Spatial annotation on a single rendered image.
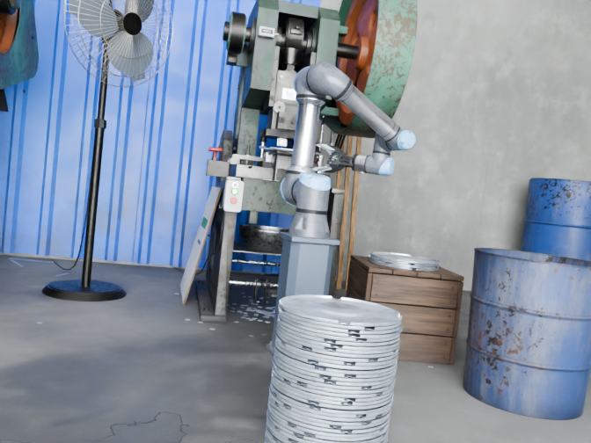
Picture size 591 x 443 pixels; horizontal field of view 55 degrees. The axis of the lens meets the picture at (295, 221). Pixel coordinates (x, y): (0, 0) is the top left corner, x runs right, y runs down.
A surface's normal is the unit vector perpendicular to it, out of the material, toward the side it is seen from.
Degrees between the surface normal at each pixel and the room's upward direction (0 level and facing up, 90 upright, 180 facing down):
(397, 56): 103
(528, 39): 90
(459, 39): 90
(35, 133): 90
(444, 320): 90
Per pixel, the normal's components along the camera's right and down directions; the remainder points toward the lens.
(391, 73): 0.14, 0.45
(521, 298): -0.59, 0.02
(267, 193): 0.20, 0.07
